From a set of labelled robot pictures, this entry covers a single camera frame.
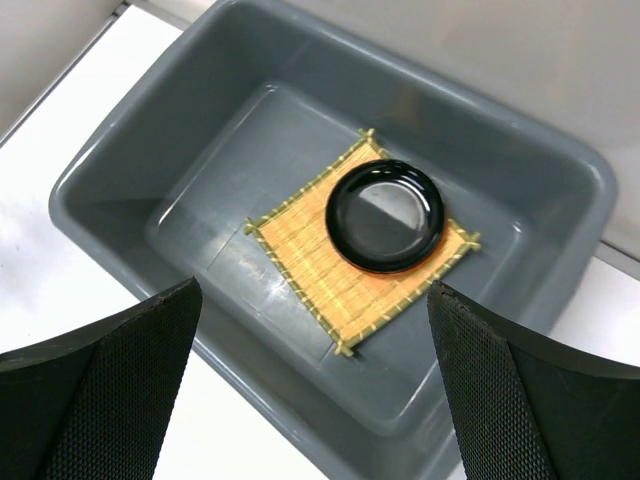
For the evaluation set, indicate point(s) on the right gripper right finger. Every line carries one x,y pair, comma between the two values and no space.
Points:
525,406

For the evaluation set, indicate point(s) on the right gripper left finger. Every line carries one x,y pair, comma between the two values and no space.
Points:
95,403

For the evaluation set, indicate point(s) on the orange plastic plate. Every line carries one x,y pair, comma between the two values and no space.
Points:
440,245

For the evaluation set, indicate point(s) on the bamboo mat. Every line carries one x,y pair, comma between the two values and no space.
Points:
349,304

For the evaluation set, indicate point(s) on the black plate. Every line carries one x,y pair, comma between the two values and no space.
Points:
385,216

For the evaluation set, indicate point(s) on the grey plastic bin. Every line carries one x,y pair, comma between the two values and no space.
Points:
252,102

